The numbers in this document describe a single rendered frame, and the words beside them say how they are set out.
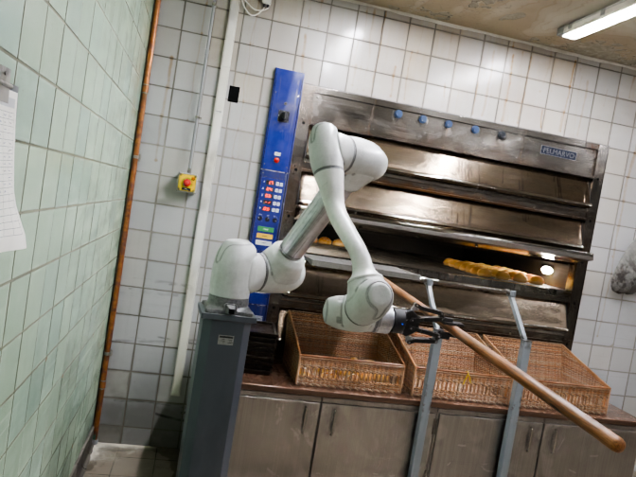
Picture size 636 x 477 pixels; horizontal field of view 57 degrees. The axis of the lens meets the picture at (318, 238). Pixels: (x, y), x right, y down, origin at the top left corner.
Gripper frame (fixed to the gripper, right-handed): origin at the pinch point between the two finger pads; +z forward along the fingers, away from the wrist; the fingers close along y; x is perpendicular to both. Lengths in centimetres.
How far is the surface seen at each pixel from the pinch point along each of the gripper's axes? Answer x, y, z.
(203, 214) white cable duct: -152, -8, -81
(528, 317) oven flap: -152, 20, 123
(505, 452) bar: -90, 80, 88
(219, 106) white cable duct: -155, -66, -82
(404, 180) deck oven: -156, -47, 28
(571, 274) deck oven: -159, -9, 149
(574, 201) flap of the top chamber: -153, -54, 135
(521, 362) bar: -92, 33, 87
